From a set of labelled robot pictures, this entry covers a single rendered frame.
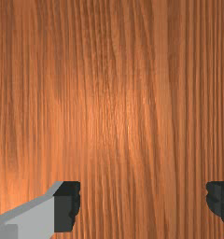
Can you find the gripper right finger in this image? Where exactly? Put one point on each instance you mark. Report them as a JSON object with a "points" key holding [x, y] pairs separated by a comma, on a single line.
{"points": [[221, 199]]}

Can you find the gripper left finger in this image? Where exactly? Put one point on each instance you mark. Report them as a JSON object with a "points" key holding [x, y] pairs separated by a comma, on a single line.
{"points": [[39, 214]]}

